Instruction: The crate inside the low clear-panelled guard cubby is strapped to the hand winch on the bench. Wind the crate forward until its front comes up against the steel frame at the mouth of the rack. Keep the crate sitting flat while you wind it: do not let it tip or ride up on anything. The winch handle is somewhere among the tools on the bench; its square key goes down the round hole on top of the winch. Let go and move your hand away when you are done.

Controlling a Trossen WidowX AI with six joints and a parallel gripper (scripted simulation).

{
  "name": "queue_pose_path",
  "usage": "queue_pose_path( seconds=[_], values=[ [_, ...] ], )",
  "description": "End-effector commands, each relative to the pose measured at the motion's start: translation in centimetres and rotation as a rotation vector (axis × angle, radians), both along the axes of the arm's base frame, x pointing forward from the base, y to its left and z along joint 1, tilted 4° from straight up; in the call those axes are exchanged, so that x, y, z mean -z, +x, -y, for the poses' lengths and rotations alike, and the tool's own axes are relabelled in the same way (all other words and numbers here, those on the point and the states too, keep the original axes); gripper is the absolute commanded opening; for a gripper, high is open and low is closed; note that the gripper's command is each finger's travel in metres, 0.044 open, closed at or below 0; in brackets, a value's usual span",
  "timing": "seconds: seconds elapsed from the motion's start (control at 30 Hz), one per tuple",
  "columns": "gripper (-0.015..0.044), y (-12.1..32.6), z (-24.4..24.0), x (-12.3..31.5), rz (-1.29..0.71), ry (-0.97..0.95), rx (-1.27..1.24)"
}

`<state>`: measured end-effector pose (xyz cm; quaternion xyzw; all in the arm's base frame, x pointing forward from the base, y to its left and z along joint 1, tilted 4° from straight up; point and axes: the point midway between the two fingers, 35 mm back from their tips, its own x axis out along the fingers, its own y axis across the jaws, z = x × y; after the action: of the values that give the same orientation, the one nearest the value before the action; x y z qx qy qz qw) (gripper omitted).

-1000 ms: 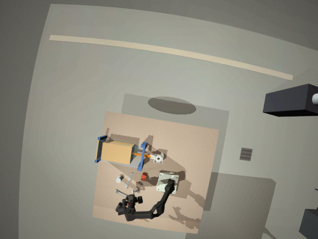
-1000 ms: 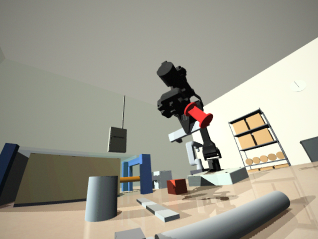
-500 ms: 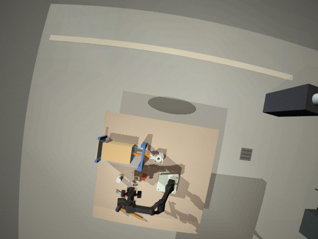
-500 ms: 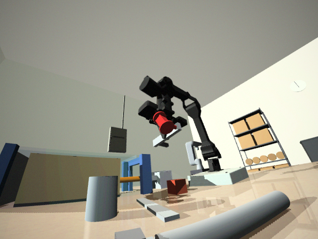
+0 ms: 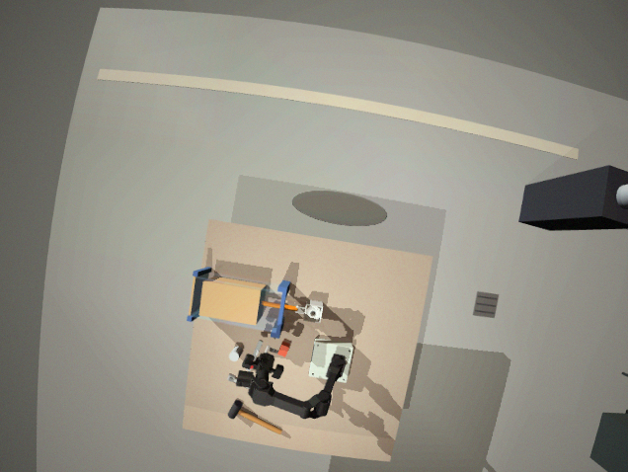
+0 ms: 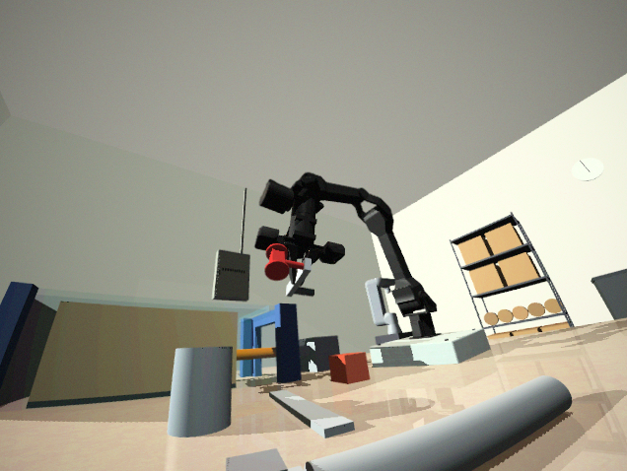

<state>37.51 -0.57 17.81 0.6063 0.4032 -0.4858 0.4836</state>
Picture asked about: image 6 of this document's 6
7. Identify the winch handle with red knob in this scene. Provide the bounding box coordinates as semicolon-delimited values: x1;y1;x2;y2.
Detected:
264;243;314;297

